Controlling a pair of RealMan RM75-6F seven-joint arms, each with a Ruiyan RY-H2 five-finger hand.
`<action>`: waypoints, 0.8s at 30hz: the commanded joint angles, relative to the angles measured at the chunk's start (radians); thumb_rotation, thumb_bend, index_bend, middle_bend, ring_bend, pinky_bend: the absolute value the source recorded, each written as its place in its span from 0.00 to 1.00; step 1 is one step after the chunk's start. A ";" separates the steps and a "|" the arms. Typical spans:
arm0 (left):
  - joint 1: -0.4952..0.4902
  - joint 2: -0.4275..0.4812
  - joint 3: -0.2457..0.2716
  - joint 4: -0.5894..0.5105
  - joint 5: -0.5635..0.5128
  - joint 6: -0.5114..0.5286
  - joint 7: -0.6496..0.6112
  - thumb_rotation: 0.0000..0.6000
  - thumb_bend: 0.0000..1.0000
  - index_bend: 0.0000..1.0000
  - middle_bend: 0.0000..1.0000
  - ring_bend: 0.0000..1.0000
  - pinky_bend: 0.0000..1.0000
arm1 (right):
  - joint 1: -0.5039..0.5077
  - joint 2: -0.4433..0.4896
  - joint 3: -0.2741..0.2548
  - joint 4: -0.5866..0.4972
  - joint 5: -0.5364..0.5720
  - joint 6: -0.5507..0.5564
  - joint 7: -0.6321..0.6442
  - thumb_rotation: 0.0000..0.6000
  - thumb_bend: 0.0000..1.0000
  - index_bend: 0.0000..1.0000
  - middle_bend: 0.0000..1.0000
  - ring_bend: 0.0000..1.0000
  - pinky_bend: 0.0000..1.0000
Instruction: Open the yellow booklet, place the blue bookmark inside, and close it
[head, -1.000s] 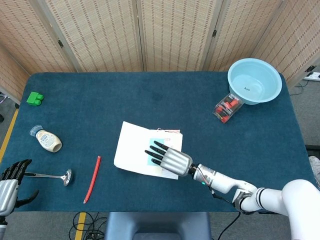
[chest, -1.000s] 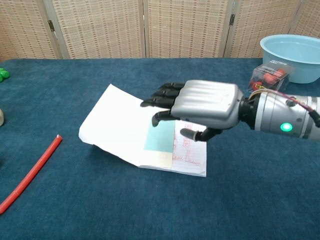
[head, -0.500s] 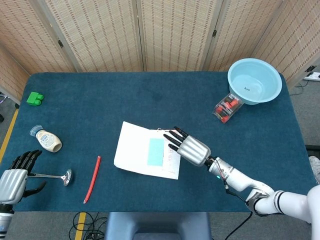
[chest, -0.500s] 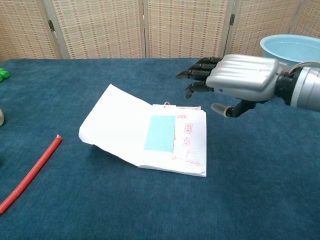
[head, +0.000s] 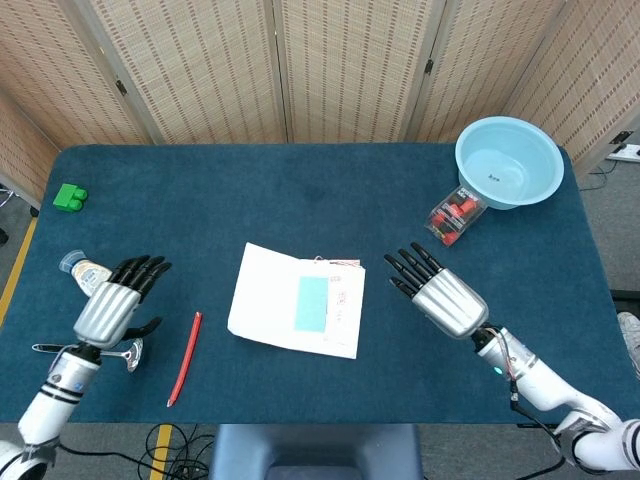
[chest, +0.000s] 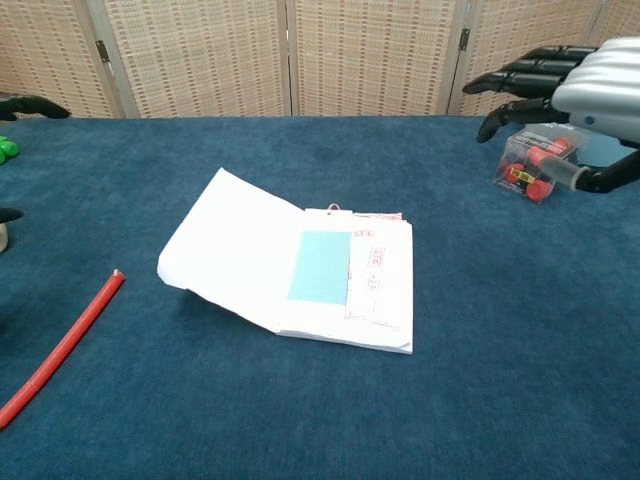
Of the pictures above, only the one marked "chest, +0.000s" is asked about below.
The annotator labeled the white and orange notebook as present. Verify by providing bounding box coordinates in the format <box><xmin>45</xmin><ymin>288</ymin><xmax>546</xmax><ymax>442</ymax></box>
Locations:
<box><xmin>156</xmin><ymin>167</ymin><xmax>415</xmax><ymax>356</ymax></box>

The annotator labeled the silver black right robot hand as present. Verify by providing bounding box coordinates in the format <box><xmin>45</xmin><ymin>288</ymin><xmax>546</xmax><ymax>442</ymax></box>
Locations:
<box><xmin>462</xmin><ymin>37</ymin><xmax>640</xmax><ymax>195</ymax></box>

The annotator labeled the green toy building block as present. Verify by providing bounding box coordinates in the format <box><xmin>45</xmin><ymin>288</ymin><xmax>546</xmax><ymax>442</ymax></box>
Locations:
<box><xmin>0</xmin><ymin>135</ymin><xmax>21</xmax><ymax>166</ymax></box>

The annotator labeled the dark blue tablecloth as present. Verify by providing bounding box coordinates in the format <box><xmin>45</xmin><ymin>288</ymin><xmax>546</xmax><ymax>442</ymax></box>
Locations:
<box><xmin>0</xmin><ymin>115</ymin><xmax>640</xmax><ymax>480</ymax></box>

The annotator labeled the woven folding screen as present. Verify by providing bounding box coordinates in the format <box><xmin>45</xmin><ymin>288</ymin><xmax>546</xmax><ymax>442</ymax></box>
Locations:
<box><xmin>0</xmin><ymin>0</ymin><xmax>640</xmax><ymax>126</ymax></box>

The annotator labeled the clear box with red parts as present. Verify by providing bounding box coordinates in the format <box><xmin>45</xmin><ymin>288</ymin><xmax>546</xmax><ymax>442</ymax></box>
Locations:
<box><xmin>492</xmin><ymin>122</ymin><xmax>589</xmax><ymax>205</ymax></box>

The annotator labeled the light blue plastic basin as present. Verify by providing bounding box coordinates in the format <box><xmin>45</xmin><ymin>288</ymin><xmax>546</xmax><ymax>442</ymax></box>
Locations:
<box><xmin>569</xmin><ymin>124</ymin><xmax>640</xmax><ymax>169</ymax></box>

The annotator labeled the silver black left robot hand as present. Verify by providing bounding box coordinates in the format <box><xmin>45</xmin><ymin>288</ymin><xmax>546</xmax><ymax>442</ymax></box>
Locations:
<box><xmin>0</xmin><ymin>95</ymin><xmax>71</xmax><ymax>225</ymax></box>

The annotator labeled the light blue bookmark with tassel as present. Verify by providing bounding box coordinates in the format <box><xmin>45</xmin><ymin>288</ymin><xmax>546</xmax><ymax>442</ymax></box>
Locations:
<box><xmin>286</xmin><ymin>201</ymin><xmax>357</xmax><ymax>306</ymax></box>

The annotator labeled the long red candle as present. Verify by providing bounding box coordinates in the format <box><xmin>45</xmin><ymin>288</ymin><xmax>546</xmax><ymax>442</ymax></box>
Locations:
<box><xmin>0</xmin><ymin>268</ymin><xmax>126</xmax><ymax>429</ymax></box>

